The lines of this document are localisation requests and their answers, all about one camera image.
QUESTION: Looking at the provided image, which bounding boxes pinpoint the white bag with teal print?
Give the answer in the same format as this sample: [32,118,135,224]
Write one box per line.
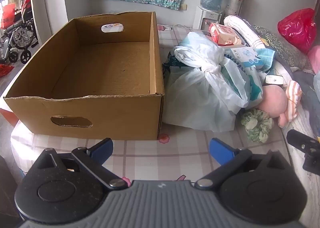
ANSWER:
[162,31,225,73]

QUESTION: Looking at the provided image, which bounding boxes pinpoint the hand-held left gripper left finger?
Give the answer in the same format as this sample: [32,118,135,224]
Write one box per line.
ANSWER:
[32,138,129,191]

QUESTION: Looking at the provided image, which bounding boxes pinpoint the red plastic bag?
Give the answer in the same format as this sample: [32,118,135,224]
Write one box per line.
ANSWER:
[277,8,317,54]

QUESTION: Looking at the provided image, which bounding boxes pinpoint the blue towel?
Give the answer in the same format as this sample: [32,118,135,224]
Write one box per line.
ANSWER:
[257,49,275,72]

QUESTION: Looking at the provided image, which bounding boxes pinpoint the pink plush toy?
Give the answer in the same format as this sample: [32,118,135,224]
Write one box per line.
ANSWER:
[255,84,288,128]

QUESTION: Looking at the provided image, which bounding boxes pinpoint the rolled white towel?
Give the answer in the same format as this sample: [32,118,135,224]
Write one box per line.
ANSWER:
[223,15,265,49]

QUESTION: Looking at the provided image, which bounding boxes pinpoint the grey blanket with yellow print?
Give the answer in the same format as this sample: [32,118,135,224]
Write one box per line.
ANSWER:
[291,66,320,128]

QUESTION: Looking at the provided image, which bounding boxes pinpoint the brown cardboard box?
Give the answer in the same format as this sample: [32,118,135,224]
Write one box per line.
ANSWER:
[3,11,165,141]

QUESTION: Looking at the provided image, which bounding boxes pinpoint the wheelchair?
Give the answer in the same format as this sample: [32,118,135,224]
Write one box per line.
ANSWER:
[0,0,39,64]

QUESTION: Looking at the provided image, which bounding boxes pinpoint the red paper on floor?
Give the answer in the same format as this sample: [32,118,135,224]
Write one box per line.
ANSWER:
[0,64,15,78]

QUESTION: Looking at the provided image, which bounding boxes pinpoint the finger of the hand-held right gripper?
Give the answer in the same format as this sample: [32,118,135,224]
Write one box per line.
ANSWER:
[286,129,320,171]

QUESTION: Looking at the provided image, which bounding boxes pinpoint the translucent plastic bag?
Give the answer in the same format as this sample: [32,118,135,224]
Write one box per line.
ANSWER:
[164,48,264,132]

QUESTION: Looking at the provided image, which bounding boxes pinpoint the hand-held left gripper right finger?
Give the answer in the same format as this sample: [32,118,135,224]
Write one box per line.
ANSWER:
[194,138,292,190]

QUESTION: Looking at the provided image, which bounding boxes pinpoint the orange striped cloth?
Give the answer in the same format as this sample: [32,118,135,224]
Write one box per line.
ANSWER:
[285,80,302,122]

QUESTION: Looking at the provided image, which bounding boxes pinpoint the small dark white box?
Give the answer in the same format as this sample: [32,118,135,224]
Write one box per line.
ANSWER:
[265,75,284,86]

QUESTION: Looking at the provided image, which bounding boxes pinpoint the blue white face mask box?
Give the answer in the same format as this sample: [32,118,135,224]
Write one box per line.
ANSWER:
[224,45,263,69]

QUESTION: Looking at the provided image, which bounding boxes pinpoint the red orange bag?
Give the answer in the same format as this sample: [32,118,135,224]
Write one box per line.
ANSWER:
[0,3,16,29]

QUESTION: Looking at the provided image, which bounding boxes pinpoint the pink wet wipes pack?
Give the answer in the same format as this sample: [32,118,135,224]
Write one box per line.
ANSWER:
[209,23,242,47]

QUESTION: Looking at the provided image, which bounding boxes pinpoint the white water dispenser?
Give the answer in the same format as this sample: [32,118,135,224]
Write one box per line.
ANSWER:
[192,6,223,30]

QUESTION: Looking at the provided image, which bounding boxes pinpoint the leaf pattern pillow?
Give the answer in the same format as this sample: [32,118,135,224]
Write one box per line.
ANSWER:
[252,26,313,71]

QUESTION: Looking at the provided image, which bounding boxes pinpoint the green scrunchie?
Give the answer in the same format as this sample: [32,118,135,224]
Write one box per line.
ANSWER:
[240,109,274,143]

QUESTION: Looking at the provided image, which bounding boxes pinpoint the plaid bed sheet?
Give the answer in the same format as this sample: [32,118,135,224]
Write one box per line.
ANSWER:
[10,24,320,218]

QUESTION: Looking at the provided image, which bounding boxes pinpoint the pink pillow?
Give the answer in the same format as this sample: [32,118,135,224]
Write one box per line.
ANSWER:
[307,45,320,74]

